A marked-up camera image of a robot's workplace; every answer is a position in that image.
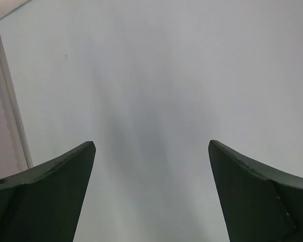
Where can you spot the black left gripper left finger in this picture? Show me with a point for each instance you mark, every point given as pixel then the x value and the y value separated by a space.
pixel 44 203

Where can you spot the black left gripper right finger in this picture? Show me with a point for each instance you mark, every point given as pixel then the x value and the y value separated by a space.
pixel 259 202

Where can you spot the aluminium left frame post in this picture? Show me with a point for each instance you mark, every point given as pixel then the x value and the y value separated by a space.
pixel 12 114

